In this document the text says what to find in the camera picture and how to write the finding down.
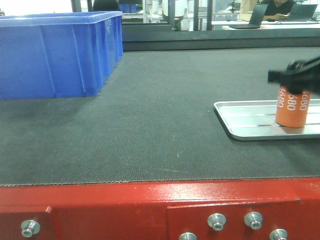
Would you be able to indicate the silver metal tray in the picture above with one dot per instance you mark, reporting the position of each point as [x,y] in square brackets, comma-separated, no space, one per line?
[254,120]

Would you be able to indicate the white humanoid robot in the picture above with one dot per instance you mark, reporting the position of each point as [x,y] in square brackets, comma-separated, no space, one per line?
[173,12]

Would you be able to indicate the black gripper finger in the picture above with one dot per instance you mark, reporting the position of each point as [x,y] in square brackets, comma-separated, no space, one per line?
[299,76]

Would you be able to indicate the blue plastic crate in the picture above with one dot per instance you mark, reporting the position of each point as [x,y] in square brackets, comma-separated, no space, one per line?
[58,55]

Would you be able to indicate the red conveyor frame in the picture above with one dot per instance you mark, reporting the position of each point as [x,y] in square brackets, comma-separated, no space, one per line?
[288,208]

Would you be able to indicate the dark conveyor belt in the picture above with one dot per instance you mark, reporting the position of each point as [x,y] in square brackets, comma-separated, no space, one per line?
[154,121]

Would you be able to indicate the person in black shirt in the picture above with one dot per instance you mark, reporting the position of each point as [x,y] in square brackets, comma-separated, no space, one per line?
[277,9]

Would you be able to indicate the black laptop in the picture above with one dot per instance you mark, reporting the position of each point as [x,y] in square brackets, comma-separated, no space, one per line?
[256,18]

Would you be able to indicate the orange cylindrical capacitor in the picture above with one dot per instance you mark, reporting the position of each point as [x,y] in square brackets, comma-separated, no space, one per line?
[292,109]

